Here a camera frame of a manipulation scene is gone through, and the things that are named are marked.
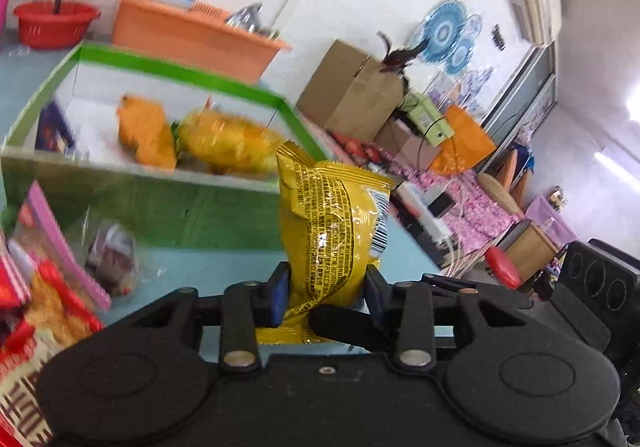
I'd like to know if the red printed snack bag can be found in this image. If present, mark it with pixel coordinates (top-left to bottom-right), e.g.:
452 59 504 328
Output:
0 255 106 447

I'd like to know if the red plastic basket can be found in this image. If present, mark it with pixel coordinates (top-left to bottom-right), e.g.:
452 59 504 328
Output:
13 1 101 50

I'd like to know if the steel bowl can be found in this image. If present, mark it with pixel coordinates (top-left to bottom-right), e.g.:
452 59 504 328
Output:
224 3 262 33

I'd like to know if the green cardboard box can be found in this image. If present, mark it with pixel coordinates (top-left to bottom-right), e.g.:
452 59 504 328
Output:
1 42 324 250

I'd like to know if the brown cardboard box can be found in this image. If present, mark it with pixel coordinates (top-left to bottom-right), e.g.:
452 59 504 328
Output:
297 40 404 142

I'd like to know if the dark purple plant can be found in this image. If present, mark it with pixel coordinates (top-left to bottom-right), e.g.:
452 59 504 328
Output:
376 31 431 76

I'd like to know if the orange snack packet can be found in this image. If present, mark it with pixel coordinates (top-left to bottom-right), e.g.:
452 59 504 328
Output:
117 94 177 171

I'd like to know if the pink clear cookie bag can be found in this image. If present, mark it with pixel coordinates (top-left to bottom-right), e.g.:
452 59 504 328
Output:
9 181 112 311

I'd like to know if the orange bag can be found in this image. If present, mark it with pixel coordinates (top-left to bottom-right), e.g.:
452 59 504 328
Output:
430 105 497 176

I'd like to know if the blue white candy packet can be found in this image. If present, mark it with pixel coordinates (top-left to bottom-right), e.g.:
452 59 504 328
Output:
35 98 76 156

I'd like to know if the orange plastic basin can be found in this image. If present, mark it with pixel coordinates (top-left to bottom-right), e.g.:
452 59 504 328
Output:
112 0 292 83

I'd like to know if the yellow clear cake packet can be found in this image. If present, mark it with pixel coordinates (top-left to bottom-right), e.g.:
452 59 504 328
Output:
171 108 285 176

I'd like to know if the red clear snack packet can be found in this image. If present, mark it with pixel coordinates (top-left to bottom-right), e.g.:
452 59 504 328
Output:
80 219 140 297

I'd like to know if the yellow chip bag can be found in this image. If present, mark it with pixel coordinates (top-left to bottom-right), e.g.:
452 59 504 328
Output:
256 142 397 345

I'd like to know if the blue patterned wall fan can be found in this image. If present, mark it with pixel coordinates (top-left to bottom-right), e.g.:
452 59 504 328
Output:
412 0 484 77

